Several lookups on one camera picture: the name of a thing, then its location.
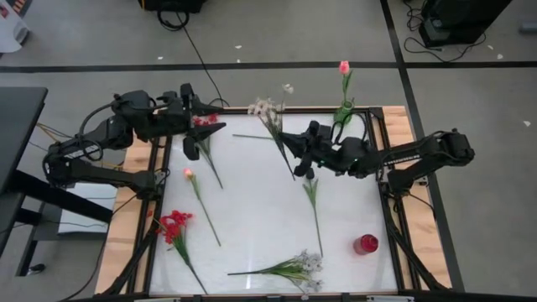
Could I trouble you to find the red vase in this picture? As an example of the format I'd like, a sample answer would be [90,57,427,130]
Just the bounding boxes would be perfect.
[352,233,380,256]

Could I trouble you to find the white floor object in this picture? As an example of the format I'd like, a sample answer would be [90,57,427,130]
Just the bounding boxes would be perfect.
[0,0,30,55]

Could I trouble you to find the white flat box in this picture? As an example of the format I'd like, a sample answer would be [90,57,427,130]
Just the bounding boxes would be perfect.
[58,184,118,235]

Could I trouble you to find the light wooden table board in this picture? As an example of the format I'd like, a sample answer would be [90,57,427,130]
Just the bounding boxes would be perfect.
[95,106,453,294]

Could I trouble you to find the large black case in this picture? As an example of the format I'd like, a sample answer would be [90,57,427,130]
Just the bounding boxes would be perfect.
[418,0,513,48]

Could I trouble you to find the orange and yellow wires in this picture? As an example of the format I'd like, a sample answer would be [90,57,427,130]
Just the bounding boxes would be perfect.
[35,122,85,156]

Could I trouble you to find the black equipment box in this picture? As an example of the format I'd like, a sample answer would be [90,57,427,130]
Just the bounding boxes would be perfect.
[138,0,209,13]

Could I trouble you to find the long black floor cable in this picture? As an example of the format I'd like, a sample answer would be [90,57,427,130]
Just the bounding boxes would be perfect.
[157,8,231,108]

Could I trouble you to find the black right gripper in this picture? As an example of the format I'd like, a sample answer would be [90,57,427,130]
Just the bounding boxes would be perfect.
[279,120,357,177]

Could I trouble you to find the black artificial tulip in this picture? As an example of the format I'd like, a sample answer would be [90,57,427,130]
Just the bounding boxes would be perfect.
[232,133,278,141]
[302,167,325,258]

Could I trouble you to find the pink artificial tulip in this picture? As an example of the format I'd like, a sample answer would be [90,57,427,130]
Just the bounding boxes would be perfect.
[183,167,222,247]
[337,60,354,106]

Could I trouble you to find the green glass vase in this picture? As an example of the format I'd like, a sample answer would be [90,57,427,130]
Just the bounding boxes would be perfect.
[333,99,356,126]

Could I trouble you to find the black aluminium table frame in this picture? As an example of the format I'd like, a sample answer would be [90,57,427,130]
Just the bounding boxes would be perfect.
[98,106,452,302]

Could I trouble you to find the white artificial flower bunch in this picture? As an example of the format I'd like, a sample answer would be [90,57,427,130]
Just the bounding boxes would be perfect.
[227,249,325,301]
[247,82,297,181]

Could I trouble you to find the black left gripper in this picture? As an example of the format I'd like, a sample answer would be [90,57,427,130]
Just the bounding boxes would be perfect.
[159,82,227,161]

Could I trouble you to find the tangled black cables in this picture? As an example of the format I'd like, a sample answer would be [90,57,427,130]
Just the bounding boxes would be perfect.
[402,0,487,64]

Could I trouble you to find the red artificial flower bunch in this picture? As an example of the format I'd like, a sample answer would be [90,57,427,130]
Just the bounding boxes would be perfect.
[191,112,225,190]
[146,209,210,295]

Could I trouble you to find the black desk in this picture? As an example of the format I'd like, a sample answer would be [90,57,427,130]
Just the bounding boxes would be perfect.
[0,86,114,278]

